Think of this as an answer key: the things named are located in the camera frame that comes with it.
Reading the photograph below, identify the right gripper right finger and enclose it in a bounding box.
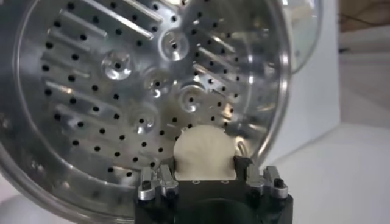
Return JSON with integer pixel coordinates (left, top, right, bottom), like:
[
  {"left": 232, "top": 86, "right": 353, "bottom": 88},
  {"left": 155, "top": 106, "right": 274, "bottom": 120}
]
[{"left": 233, "top": 155, "right": 289, "bottom": 200}]

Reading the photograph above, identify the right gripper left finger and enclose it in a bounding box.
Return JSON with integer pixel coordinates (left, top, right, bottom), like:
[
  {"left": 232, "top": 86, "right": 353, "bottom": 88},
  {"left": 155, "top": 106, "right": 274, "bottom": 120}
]
[{"left": 137, "top": 157, "right": 180, "bottom": 202}]

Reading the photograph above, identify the white steamed baozi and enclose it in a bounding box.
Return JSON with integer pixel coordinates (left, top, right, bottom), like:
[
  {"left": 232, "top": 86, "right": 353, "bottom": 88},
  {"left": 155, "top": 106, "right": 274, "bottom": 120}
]
[{"left": 172, "top": 124, "right": 238, "bottom": 181}]

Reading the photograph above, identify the round glass pot lid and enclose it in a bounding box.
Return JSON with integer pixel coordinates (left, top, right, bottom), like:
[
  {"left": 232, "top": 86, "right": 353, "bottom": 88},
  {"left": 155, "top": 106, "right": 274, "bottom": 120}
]
[{"left": 282, "top": 0, "right": 324, "bottom": 74}]

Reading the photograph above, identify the perforated steel steamer basket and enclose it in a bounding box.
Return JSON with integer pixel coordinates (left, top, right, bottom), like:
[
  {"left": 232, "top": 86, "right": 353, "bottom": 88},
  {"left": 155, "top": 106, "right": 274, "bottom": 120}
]
[{"left": 0, "top": 0, "right": 293, "bottom": 223}]

